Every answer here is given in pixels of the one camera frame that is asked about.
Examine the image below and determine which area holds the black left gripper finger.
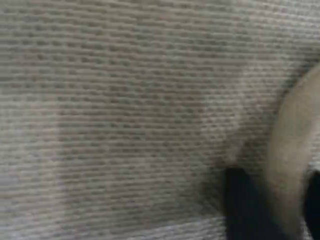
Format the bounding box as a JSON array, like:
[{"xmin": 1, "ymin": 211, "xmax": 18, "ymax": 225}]
[
  {"xmin": 223, "ymin": 166, "xmax": 288, "ymax": 240},
  {"xmin": 303, "ymin": 169, "xmax": 320, "ymax": 240}
]

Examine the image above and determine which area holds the brown jute tote bag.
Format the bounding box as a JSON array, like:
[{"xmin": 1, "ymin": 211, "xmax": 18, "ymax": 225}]
[{"xmin": 0, "ymin": 0, "xmax": 320, "ymax": 240}]

